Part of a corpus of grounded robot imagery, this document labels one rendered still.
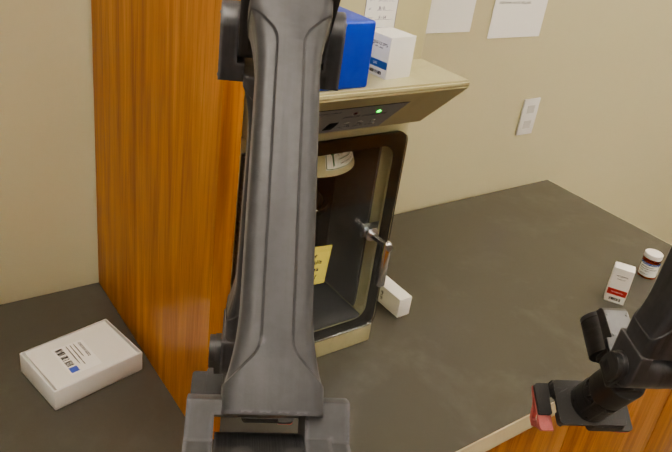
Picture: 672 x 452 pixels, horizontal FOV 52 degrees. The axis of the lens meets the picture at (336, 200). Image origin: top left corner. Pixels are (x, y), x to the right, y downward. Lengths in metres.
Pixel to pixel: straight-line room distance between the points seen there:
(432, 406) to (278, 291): 0.87
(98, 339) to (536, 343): 0.86
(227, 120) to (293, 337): 0.47
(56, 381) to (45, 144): 0.43
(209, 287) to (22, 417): 0.40
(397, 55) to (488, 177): 1.19
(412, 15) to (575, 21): 1.13
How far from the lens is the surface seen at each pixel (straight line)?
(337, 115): 0.97
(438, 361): 1.39
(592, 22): 2.26
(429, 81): 1.03
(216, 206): 0.91
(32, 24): 1.31
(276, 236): 0.46
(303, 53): 0.51
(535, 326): 1.57
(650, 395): 1.89
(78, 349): 1.29
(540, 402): 1.10
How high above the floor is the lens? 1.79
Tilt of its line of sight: 26 degrees down
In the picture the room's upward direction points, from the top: 8 degrees clockwise
